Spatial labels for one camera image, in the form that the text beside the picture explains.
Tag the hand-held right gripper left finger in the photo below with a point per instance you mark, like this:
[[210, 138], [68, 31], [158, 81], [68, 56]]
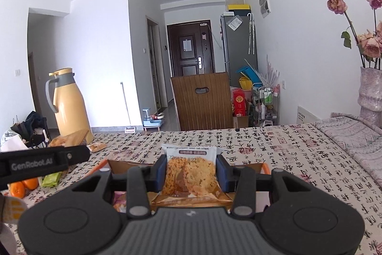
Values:
[[159, 174]]

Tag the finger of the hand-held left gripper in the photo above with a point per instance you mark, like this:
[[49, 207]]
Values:
[[79, 153]]

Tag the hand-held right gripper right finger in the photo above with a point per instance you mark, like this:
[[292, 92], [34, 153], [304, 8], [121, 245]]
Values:
[[223, 175]]

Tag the oat crisp snack packet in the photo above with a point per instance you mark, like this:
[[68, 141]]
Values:
[[71, 138], [191, 174], [97, 147]]

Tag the red cardboard box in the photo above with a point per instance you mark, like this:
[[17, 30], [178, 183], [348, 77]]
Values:
[[119, 167]]

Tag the green small packet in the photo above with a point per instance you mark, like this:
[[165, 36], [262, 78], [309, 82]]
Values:
[[52, 179]]

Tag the black bag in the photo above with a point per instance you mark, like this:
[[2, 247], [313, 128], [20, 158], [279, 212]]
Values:
[[32, 129]]

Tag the yellow thermos jug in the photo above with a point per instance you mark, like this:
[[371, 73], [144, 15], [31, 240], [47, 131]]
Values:
[[73, 105]]

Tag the small blue stool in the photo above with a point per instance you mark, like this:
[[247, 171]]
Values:
[[152, 119]]

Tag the mop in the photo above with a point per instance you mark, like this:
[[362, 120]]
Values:
[[126, 117]]

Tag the wooden chair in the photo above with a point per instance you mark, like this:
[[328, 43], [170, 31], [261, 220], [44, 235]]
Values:
[[203, 105]]

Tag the red gift box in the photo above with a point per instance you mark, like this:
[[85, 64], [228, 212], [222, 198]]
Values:
[[240, 102]]

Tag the yellow bag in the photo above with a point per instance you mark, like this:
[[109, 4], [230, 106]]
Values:
[[245, 83]]

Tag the blue plastic board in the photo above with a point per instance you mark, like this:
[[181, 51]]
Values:
[[249, 74]]

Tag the dark brown door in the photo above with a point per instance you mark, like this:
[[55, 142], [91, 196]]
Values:
[[191, 49]]

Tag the grey refrigerator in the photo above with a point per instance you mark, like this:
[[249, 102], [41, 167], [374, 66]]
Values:
[[238, 46]]

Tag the grey patterned cloth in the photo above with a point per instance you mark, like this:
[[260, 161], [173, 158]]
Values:
[[358, 138]]

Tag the white folded umbrella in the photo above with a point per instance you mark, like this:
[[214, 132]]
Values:
[[252, 34]]

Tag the yellow box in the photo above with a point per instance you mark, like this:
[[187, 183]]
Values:
[[238, 7]]

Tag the glittery pink vase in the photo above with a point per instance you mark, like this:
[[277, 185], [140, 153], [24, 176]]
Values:
[[371, 93]]

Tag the dried rose bouquet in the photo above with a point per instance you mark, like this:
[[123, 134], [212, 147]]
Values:
[[370, 43]]

